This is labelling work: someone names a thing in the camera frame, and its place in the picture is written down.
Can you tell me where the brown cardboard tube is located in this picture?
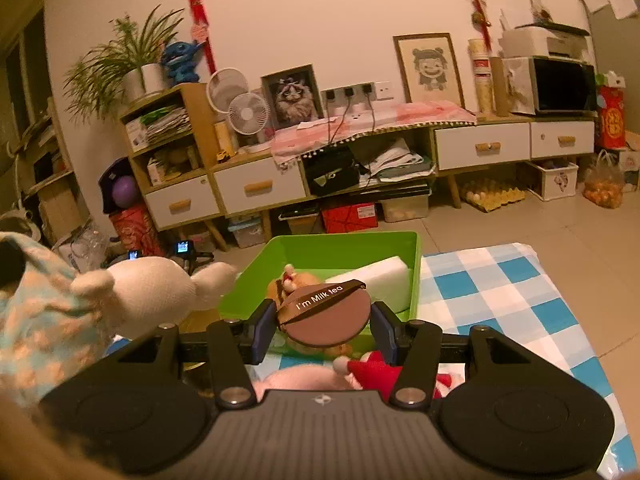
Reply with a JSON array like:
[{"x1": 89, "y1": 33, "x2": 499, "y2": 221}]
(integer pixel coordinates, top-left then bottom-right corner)
[{"x1": 490, "y1": 56, "x2": 511, "y2": 115}]

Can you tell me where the clear plastic bag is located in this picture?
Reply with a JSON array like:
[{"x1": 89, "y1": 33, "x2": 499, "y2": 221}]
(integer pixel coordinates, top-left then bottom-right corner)
[{"x1": 60, "y1": 230, "x2": 109, "y2": 274}]

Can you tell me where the red round tin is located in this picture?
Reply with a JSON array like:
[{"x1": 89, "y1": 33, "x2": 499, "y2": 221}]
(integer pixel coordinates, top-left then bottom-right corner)
[{"x1": 110, "y1": 207, "x2": 164, "y2": 259}]

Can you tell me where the long red hanging decoration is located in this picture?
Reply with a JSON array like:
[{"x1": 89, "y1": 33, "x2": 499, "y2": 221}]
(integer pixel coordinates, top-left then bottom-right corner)
[{"x1": 179, "y1": 0, "x2": 219, "y2": 74}]

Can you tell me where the hamburger plush toy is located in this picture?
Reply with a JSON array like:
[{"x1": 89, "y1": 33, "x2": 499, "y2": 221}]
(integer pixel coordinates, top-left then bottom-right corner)
[{"x1": 265, "y1": 263, "x2": 354, "y2": 360}]

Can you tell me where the framed cat picture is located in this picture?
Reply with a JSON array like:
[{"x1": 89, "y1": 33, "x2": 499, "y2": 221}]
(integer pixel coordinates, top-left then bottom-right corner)
[{"x1": 261, "y1": 64, "x2": 325, "y2": 130}]

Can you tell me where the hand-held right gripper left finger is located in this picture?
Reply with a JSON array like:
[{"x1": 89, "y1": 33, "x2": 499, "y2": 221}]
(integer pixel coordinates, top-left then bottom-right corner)
[{"x1": 102, "y1": 302, "x2": 278, "y2": 409}]

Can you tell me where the plastic bag of oranges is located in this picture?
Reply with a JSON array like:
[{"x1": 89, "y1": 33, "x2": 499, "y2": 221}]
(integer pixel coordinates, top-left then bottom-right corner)
[{"x1": 582, "y1": 150, "x2": 626, "y2": 210}]

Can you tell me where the white wall socket panel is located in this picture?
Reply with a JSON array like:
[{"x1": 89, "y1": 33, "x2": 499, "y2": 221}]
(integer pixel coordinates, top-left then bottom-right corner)
[{"x1": 320, "y1": 81, "x2": 394, "y2": 107}]

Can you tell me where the pink plush toy red hat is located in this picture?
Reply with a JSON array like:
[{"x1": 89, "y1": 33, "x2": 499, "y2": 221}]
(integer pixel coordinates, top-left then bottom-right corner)
[{"x1": 252, "y1": 350, "x2": 457, "y2": 402}]

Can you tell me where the yellow paper roll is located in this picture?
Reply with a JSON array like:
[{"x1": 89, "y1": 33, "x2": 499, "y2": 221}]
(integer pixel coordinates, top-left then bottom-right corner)
[{"x1": 215, "y1": 120, "x2": 234, "y2": 154}]

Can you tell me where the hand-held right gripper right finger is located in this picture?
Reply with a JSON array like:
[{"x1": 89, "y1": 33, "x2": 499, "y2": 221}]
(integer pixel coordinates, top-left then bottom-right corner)
[{"x1": 370, "y1": 301, "x2": 546, "y2": 409}]

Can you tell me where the pile of magazines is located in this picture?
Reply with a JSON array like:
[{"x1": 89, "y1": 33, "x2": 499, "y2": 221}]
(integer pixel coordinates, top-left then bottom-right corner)
[{"x1": 125, "y1": 105, "x2": 194, "y2": 149}]

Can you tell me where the white printer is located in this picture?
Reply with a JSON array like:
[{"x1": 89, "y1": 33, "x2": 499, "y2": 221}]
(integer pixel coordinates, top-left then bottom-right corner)
[{"x1": 501, "y1": 21, "x2": 594, "y2": 60}]

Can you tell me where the white plastic crate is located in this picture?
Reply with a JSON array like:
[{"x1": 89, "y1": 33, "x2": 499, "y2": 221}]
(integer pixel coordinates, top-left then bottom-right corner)
[{"x1": 525, "y1": 160, "x2": 580, "y2": 202}]

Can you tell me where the blue alien plush toy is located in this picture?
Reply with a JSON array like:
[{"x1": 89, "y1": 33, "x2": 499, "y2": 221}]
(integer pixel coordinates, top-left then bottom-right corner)
[{"x1": 160, "y1": 40, "x2": 206, "y2": 84}]

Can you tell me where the red gift bag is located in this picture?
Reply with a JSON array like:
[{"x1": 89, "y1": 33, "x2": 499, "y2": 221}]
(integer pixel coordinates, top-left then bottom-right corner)
[{"x1": 596, "y1": 72, "x2": 627, "y2": 150}]

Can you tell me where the black lidded storage box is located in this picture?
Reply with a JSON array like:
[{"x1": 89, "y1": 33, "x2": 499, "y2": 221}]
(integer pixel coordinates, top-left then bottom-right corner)
[{"x1": 279, "y1": 207, "x2": 321, "y2": 235}]

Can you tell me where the framed cartoon girl drawing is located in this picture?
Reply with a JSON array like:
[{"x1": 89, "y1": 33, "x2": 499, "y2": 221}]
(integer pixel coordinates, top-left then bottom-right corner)
[{"x1": 393, "y1": 33, "x2": 466, "y2": 111}]

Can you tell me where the green plastic bin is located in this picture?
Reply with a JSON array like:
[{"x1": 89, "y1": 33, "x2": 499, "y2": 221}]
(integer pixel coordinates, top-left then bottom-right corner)
[{"x1": 218, "y1": 231, "x2": 424, "y2": 327}]

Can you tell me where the black bag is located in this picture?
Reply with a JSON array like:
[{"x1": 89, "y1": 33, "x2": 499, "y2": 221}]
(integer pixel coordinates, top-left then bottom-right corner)
[{"x1": 303, "y1": 147, "x2": 361, "y2": 197}]

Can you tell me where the blue white checkered tablecloth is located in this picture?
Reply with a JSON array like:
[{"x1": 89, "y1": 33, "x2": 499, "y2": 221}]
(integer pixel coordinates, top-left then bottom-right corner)
[{"x1": 105, "y1": 242, "x2": 627, "y2": 480}]

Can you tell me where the tray of eggs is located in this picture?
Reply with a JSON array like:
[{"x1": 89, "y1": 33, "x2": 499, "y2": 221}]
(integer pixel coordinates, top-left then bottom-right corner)
[{"x1": 459, "y1": 180, "x2": 527, "y2": 213}]

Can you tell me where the stack of loose papers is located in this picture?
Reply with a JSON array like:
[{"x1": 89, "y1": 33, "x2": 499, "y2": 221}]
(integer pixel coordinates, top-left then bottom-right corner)
[{"x1": 367, "y1": 137, "x2": 436, "y2": 181}]

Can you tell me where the printed cardboard box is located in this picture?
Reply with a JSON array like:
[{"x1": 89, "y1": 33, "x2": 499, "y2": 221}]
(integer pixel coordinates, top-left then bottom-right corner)
[{"x1": 617, "y1": 132, "x2": 640, "y2": 187}]

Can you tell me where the red beaded hanging decoration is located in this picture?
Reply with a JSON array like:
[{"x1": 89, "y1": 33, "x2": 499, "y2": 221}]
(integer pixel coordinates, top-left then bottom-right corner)
[{"x1": 457, "y1": 0, "x2": 494, "y2": 52}]

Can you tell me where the white foam block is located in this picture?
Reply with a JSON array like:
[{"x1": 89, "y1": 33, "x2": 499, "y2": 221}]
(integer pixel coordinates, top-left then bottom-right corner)
[{"x1": 324, "y1": 254, "x2": 417, "y2": 312}]

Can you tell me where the black hat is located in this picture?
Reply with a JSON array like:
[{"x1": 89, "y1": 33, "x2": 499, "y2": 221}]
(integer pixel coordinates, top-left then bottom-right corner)
[{"x1": 97, "y1": 157, "x2": 134, "y2": 216}]

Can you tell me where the large white desk fan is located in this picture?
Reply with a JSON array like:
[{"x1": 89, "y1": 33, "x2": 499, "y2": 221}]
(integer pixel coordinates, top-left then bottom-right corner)
[{"x1": 206, "y1": 67, "x2": 250, "y2": 114}]

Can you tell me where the small white desk fan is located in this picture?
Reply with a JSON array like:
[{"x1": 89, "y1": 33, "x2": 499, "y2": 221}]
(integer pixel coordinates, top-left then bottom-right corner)
[{"x1": 227, "y1": 92, "x2": 270, "y2": 149}]

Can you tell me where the stack of paper cups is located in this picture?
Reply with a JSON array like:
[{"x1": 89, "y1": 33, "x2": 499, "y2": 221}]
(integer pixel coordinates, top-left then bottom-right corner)
[{"x1": 467, "y1": 37, "x2": 496, "y2": 115}]

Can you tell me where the pink fringed table runner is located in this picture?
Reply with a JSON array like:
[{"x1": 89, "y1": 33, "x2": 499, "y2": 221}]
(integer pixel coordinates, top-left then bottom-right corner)
[{"x1": 270, "y1": 100, "x2": 479, "y2": 171}]

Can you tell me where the white microwave oven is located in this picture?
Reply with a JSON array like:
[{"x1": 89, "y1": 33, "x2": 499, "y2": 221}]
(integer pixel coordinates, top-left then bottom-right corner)
[{"x1": 502, "y1": 56, "x2": 598, "y2": 116}]

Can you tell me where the red cardboard box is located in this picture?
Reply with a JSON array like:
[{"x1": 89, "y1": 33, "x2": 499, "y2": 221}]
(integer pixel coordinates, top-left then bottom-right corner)
[{"x1": 321, "y1": 202, "x2": 380, "y2": 234}]

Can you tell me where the grey green refrigerator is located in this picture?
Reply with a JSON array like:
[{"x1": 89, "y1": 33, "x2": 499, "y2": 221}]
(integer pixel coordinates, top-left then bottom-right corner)
[{"x1": 580, "y1": 0, "x2": 640, "y2": 151}]

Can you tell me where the purple ball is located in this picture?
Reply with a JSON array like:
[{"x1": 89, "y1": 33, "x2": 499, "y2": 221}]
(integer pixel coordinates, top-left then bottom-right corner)
[{"x1": 112, "y1": 176, "x2": 141, "y2": 208}]

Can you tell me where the white rabbit plush knitted dress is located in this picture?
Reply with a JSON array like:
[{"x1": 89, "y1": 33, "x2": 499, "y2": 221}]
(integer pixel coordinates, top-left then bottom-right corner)
[{"x1": 0, "y1": 232, "x2": 241, "y2": 411}]

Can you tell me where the tall wooden shelf cabinet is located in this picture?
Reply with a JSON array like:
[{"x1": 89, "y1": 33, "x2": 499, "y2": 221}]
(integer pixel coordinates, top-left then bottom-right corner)
[{"x1": 119, "y1": 82, "x2": 222, "y2": 234}]

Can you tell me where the brown round powder puff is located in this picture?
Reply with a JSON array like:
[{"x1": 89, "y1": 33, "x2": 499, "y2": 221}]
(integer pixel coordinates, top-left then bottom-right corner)
[{"x1": 275, "y1": 278, "x2": 372, "y2": 349}]

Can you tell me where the clear lidded storage box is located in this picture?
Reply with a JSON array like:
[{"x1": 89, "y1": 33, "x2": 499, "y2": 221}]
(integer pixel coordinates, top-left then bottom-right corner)
[{"x1": 378, "y1": 192, "x2": 430, "y2": 224}]

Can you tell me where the clear box blue lid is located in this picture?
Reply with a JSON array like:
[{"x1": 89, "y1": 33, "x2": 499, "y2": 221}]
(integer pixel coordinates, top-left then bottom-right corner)
[{"x1": 227, "y1": 217, "x2": 266, "y2": 250}]

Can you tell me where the long wooden drawer cabinet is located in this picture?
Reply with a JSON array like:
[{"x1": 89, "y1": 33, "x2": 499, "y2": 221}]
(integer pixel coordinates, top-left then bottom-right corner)
[{"x1": 209, "y1": 112, "x2": 598, "y2": 253}]

